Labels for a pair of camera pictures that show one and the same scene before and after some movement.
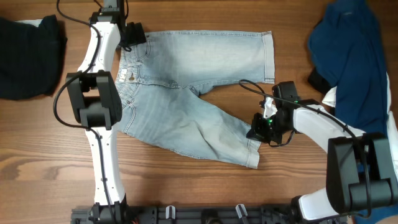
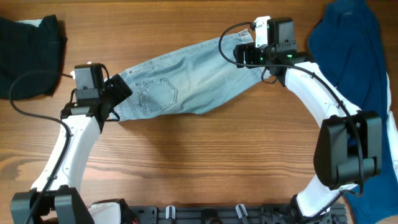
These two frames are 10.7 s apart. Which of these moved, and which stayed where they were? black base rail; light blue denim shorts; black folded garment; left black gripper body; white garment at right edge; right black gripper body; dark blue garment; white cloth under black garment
Moved: light blue denim shorts; right black gripper body; left black gripper body
Stayed: black folded garment; dark blue garment; white cloth under black garment; black base rail; white garment at right edge
